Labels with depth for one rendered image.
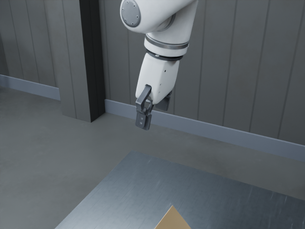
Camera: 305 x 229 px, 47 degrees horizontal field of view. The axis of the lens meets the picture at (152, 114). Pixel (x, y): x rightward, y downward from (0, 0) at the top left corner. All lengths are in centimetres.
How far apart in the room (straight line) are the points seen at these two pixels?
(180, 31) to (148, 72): 10
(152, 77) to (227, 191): 42
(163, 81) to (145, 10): 17
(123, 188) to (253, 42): 165
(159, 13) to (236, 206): 55
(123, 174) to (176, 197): 17
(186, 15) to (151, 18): 10
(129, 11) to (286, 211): 62
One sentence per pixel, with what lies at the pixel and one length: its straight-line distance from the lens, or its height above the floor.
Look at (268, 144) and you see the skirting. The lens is 264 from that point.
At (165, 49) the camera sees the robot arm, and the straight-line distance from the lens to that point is 65.
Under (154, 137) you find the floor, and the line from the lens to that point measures 271.
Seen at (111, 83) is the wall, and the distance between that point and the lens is 296.
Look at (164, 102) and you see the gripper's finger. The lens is 79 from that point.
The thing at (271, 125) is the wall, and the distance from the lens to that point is 258.
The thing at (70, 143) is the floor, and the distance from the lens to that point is 271.
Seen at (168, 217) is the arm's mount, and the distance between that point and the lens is 47.
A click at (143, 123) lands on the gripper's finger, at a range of 72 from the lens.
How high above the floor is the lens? 145
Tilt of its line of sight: 28 degrees down
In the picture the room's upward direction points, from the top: straight up
